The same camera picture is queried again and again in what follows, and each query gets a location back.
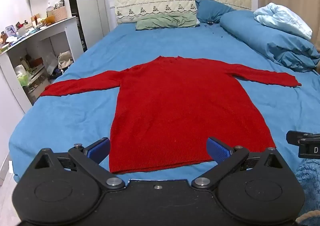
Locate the white desk with shelves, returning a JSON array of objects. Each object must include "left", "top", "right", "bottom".
[{"left": 0, "top": 16, "right": 85, "bottom": 114}]

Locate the light blue blanket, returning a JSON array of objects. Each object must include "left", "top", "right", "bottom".
[{"left": 254, "top": 3, "right": 313, "bottom": 40}]

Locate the blue duvet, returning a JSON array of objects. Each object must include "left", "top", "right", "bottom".
[{"left": 219, "top": 11, "right": 320, "bottom": 72}]

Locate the brown box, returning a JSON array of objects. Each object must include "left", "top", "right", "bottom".
[{"left": 26, "top": 55, "right": 43, "bottom": 69}]

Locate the red knit sweater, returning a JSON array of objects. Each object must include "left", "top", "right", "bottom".
[{"left": 40, "top": 56, "right": 302, "bottom": 174}]

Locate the bed with blue sheet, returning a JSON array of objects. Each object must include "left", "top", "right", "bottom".
[{"left": 9, "top": 24, "right": 320, "bottom": 184}]

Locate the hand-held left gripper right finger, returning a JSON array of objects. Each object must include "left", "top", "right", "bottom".
[{"left": 191, "top": 137, "right": 284, "bottom": 191}]

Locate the blue fuzzy rug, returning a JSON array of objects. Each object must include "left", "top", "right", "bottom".
[{"left": 294, "top": 158, "right": 320, "bottom": 226}]

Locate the green tissue pack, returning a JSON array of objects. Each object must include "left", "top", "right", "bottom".
[{"left": 14, "top": 64, "right": 31, "bottom": 87}]

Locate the dark blue pillow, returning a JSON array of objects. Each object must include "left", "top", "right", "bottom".
[{"left": 195, "top": 0, "right": 235, "bottom": 25}]

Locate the woven basket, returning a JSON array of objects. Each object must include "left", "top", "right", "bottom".
[{"left": 53, "top": 6, "right": 68, "bottom": 23}]

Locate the white and grey wardrobe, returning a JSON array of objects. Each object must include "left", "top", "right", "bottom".
[{"left": 65, "top": 0, "right": 111, "bottom": 50}]

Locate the clear plastic bag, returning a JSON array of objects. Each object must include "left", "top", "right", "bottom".
[{"left": 43, "top": 52, "right": 60, "bottom": 77}]

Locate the beige canvas bag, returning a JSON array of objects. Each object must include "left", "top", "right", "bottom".
[{"left": 58, "top": 51, "right": 74, "bottom": 69}]

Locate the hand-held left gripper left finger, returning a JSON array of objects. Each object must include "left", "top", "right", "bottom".
[{"left": 34, "top": 137, "right": 126, "bottom": 191}]

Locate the orange plush toy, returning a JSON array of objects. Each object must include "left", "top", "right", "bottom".
[{"left": 41, "top": 16, "right": 56, "bottom": 26}]

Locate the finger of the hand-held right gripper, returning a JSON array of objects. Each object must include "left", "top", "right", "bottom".
[{"left": 286, "top": 130, "right": 320, "bottom": 159}]

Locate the green pillow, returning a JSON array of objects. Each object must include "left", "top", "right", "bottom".
[{"left": 136, "top": 13, "right": 198, "bottom": 30}]

